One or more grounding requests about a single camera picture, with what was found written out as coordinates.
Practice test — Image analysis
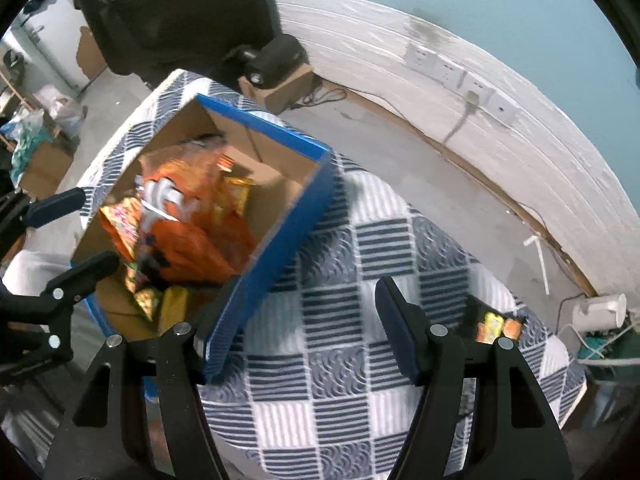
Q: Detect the flat cardboard sheet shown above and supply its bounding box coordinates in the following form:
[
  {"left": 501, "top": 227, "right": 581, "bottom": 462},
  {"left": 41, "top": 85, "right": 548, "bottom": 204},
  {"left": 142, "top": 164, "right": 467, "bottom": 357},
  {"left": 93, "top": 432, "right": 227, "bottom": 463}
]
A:
[{"left": 76, "top": 25, "right": 108, "bottom": 82}]

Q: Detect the blue cardboard box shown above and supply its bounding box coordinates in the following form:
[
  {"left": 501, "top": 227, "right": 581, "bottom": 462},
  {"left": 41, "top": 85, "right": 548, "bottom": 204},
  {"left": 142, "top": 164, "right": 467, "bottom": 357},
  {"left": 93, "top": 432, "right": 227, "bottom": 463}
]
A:
[{"left": 70, "top": 92, "right": 335, "bottom": 401}]

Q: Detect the white kettle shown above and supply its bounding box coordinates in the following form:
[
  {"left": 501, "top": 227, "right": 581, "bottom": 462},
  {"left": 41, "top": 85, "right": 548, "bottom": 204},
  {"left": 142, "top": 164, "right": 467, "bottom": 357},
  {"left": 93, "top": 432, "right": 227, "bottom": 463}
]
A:
[{"left": 572, "top": 292, "right": 628, "bottom": 333}]

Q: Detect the black camera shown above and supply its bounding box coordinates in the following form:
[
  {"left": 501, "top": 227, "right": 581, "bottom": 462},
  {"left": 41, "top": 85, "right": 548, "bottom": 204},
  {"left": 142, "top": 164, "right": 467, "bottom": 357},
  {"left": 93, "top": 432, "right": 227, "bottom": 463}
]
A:
[{"left": 225, "top": 34, "right": 308, "bottom": 86}]

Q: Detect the small cardboard box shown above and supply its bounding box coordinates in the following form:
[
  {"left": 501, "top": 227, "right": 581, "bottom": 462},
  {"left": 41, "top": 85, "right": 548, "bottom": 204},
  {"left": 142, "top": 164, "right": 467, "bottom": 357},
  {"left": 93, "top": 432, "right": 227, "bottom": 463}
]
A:
[{"left": 239, "top": 62, "right": 315, "bottom": 116}]

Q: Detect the grey power cable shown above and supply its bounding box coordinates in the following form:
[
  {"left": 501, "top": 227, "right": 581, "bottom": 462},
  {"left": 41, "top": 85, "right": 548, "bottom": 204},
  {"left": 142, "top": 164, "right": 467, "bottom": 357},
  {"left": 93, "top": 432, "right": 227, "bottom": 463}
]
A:
[{"left": 442, "top": 91, "right": 478, "bottom": 145}]

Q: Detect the white wall socket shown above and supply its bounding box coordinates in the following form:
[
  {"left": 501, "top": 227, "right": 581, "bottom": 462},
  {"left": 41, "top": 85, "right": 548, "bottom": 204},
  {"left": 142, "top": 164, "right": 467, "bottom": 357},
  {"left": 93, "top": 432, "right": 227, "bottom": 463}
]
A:
[
  {"left": 460, "top": 72, "right": 496, "bottom": 106},
  {"left": 431, "top": 55, "right": 466, "bottom": 86},
  {"left": 486, "top": 90, "right": 521, "bottom": 122},
  {"left": 404, "top": 42, "right": 437, "bottom": 72}
]

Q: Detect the black cable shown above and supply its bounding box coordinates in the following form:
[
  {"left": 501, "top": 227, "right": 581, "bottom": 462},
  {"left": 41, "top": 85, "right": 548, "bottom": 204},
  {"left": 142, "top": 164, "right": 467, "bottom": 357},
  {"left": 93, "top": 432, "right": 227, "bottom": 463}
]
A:
[{"left": 285, "top": 74, "right": 351, "bottom": 111}]

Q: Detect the white pipe piece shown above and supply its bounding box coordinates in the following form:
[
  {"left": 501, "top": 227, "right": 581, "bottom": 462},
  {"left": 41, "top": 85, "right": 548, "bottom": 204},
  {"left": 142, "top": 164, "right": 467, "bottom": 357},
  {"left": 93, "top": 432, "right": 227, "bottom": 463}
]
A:
[{"left": 522, "top": 234, "right": 551, "bottom": 295}]

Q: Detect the teal cloth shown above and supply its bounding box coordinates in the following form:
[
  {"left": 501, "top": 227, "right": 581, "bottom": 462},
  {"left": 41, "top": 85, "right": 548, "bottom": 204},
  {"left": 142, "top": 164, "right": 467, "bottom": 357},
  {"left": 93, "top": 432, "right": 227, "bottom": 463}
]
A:
[{"left": 9, "top": 112, "right": 52, "bottom": 186}]

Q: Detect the brown cardboard box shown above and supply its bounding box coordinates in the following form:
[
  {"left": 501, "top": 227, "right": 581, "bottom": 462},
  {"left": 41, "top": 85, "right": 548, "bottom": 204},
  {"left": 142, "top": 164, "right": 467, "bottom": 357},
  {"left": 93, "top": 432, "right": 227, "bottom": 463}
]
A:
[{"left": 22, "top": 137, "right": 76, "bottom": 196}]

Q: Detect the blue white patterned tablecloth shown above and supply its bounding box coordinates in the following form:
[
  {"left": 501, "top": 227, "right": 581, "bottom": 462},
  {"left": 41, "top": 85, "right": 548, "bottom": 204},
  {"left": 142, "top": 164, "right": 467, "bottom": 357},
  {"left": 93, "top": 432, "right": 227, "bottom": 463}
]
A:
[{"left": 77, "top": 70, "right": 588, "bottom": 480}]

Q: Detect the plain yellow snack packet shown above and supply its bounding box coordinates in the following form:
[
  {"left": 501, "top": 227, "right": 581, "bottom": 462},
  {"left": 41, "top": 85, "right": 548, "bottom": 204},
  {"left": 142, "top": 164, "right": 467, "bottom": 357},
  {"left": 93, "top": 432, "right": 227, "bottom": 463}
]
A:
[{"left": 132, "top": 284, "right": 190, "bottom": 332}]

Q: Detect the orange black noodle packet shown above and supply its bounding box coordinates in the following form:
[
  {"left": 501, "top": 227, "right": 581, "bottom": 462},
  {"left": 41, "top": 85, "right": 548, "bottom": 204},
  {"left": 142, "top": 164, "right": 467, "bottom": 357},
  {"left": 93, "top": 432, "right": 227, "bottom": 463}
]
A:
[{"left": 467, "top": 296, "right": 526, "bottom": 346}]

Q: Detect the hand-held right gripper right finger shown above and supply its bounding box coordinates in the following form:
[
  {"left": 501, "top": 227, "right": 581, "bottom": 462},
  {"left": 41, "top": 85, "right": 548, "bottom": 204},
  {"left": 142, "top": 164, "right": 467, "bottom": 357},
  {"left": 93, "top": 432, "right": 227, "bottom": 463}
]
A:
[{"left": 375, "top": 276, "right": 571, "bottom": 480}]

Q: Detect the teal object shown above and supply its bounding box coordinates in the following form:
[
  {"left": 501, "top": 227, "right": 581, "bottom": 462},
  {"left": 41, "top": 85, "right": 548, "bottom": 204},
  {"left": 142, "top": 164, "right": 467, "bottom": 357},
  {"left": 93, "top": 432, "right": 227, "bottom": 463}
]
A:
[{"left": 577, "top": 320, "right": 640, "bottom": 386}]

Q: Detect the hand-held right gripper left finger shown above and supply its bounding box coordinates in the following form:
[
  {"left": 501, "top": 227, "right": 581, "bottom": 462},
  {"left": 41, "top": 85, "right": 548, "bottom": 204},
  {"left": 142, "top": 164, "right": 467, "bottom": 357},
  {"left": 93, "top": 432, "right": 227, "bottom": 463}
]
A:
[{"left": 45, "top": 279, "right": 241, "bottom": 480}]

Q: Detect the yellow popcorn packet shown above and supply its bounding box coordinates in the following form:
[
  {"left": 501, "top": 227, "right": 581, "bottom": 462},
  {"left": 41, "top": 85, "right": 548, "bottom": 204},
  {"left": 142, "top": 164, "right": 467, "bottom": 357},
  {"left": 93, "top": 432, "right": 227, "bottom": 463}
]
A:
[{"left": 215, "top": 155, "right": 256, "bottom": 231}]

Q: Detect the orange and black chip packet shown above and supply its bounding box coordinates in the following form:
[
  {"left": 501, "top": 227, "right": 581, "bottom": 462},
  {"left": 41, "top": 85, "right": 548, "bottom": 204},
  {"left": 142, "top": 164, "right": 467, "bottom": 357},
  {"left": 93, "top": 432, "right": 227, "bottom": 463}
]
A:
[{"left": 137, "top": 142, "right": 251, "bottom": 233}]

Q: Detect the white plastic bag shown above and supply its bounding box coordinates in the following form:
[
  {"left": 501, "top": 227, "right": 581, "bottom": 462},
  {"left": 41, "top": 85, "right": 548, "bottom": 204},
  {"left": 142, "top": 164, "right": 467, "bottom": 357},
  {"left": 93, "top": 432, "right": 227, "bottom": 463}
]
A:
[{"left": 37, "top": 85, "right": 87, "bottom": 137}]

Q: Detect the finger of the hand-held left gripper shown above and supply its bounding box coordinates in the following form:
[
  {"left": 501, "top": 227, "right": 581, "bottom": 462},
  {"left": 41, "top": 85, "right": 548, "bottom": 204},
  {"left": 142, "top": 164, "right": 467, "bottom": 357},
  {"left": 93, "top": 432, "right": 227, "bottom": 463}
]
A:
[
  {"left": 0, "top": 187, "right": 87, "bottom": 256},
  {"left": 0, "top": 251, "right": 121, "bottom": 376}
]

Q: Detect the yellow noodle snack packet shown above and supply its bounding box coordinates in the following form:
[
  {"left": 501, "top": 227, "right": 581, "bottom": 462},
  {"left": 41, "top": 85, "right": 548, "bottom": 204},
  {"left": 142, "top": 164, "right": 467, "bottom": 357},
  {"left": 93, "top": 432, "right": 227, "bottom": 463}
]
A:
[{"left": 97, "top": 197, "right": 151, "bottom": 261}]

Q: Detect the black bag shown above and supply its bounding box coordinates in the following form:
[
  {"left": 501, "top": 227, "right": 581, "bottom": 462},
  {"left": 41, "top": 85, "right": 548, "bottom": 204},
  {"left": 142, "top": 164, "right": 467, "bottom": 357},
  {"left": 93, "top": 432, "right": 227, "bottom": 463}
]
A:
[{"left": 67, "top": 0, "right": 281, "bottom": 86}]

